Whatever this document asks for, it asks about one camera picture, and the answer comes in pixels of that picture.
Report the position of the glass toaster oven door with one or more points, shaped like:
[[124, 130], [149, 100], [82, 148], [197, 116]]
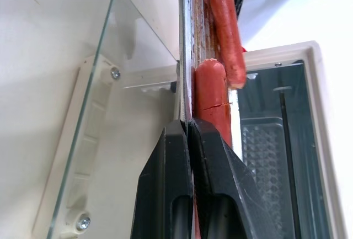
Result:
[[129, 112]]

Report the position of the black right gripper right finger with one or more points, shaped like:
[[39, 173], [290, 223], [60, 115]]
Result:
[[220, 183]]

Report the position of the cream toaster oven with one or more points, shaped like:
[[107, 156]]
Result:
[[325, 112]]

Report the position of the metal baking tray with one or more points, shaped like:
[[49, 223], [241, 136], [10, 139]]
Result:
[[187, 57]]

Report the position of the black oven heating rod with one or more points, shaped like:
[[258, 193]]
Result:
[[288, 145]]

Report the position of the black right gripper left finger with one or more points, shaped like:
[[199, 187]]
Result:
[[160, 183]]

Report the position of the embossed metal crumb tray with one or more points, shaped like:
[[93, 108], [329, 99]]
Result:
[[264, 172]]

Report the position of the short cracked red sausage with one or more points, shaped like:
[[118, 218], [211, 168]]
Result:
[[211, 90]]

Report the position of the long red sausage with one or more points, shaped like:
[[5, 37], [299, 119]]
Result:
[[224, 29]]

